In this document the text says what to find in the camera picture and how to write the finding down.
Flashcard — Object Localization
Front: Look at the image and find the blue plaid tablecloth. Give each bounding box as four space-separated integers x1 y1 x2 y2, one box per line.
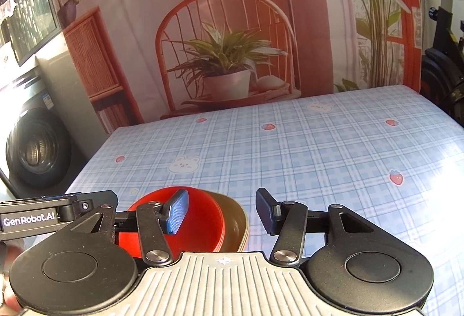
70 86 463 315

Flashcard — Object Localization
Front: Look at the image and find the printed room backdrop curtain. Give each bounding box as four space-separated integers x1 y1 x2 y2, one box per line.
53 0 422 132

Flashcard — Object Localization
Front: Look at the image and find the black exercise bike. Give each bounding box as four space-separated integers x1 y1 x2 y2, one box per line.
420 0 463 124

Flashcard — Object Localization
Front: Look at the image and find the washing machine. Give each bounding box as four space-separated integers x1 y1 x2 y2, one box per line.
1 50 108 201

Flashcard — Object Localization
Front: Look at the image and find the red plastic bowl right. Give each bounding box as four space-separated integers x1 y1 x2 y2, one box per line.
118 186 225 259

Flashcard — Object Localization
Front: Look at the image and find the operator hand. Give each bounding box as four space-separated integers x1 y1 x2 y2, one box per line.
1 242 17 315

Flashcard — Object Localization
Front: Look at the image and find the pale yellow plastic bowl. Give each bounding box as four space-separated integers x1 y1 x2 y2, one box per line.
207 191 249 253

